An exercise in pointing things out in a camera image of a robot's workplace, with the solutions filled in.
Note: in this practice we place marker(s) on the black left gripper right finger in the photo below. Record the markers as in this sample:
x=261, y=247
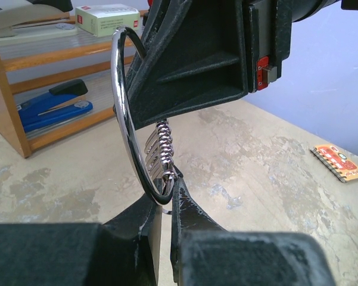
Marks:
x=204, y=253

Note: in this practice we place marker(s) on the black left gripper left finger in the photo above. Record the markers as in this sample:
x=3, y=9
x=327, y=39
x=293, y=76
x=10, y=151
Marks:
x=122, y=251

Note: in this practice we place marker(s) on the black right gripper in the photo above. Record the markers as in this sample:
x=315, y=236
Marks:
x=196, y=52

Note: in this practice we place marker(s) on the silver keyring with clips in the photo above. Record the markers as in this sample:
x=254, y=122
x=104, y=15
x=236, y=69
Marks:
x=153, y=165

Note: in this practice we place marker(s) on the white green staples box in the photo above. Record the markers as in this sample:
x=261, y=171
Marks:
x=103, y=20

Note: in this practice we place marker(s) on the wooden shelf rack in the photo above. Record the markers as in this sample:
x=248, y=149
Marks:
x=46, y=68

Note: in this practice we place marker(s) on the blue stapler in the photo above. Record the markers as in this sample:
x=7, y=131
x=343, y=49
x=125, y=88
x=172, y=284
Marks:
x=60, y=103

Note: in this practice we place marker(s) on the grey stapler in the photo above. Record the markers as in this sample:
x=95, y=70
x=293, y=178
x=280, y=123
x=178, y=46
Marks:
x=14, y=12

